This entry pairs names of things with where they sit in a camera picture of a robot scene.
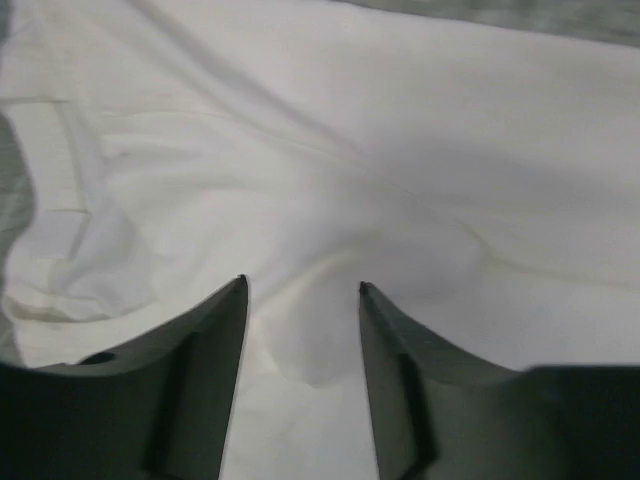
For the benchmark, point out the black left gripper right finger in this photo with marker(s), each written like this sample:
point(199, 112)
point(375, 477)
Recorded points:
point(440, 412)

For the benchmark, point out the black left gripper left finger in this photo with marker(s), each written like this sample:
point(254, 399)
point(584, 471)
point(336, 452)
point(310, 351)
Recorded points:
point(156, 407)

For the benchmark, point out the cream white t shirt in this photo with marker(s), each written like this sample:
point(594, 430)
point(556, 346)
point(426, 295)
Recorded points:
point(486, 179)

